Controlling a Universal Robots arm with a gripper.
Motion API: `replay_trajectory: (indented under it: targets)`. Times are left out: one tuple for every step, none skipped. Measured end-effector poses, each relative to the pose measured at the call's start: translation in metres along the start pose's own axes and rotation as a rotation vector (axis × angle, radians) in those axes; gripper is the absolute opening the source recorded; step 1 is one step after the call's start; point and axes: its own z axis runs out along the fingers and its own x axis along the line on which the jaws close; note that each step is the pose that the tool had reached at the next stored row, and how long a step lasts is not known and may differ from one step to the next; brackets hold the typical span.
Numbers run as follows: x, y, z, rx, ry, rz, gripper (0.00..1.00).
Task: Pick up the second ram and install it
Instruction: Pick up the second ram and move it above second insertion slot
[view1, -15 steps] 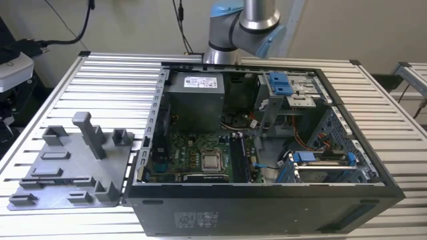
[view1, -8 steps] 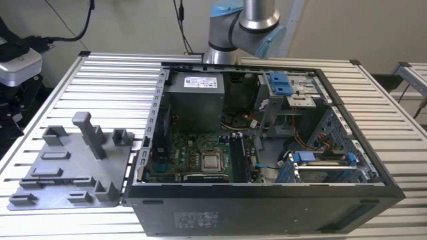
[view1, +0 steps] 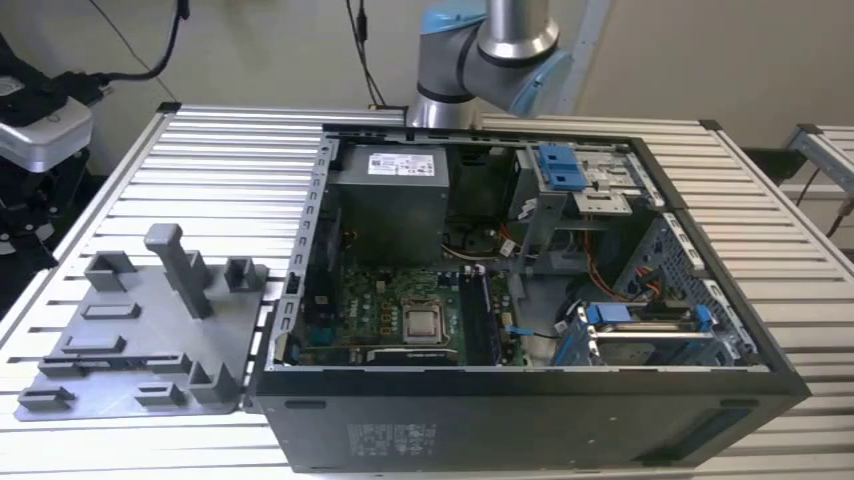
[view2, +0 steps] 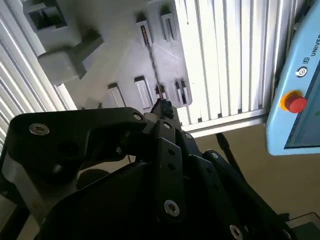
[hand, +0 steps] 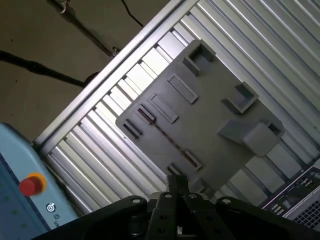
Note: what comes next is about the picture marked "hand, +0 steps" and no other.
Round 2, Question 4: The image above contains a grey plastic parts rack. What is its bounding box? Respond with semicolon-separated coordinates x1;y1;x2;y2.
115;39;286;198

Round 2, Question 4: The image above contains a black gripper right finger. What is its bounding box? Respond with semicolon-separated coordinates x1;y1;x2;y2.
176;174;320;240

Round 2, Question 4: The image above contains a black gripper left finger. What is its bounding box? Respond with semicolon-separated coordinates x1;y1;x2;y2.
32;174;179;240

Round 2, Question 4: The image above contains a black open PC case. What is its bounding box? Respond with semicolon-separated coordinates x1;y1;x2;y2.
259;159;320;230

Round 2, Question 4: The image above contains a pale blue teach pendant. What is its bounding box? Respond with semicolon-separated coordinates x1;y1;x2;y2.
0;121;81;240

